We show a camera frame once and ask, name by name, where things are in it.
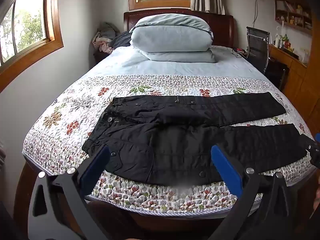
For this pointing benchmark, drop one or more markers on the light blue bedsheet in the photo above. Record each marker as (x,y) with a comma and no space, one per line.
(175,63)

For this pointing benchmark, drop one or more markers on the black mesh office chair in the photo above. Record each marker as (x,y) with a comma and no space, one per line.
(257,47)

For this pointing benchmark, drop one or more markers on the wooden bed frame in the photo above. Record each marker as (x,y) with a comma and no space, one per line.
(22,192)

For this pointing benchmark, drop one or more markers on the folded light blue duvet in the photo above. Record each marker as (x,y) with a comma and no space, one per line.
(172,38)

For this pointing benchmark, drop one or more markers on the floral quilted bedspread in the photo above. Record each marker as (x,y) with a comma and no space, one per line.
(67,120)

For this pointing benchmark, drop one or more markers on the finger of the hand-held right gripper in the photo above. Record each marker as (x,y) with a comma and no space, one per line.
(311,150)

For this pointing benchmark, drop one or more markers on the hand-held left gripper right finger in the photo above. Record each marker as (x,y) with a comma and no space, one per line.
(226,167)

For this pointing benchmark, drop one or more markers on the colourful toy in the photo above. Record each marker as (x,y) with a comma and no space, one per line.
(288,42)

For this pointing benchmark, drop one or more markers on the wooden desk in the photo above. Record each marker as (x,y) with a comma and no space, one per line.
(290,65)

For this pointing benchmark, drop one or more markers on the small red item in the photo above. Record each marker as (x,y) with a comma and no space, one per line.
(240,50)

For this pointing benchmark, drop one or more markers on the white bottles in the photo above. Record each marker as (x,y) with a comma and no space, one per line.
(278,41)

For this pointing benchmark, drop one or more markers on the pile of clothes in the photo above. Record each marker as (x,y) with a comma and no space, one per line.
(105,37)

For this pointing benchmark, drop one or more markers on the wooden wall shelf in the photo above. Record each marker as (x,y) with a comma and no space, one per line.
(292,12)

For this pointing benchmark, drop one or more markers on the wooden headboard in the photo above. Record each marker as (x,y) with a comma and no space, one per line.
(225,27)

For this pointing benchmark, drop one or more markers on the black pants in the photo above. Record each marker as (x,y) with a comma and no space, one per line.
(175,142)

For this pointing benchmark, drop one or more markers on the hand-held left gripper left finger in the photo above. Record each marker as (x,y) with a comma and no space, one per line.
(96,170)

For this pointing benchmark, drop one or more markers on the large wooden side window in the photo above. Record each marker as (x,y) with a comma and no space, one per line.
(27,27)

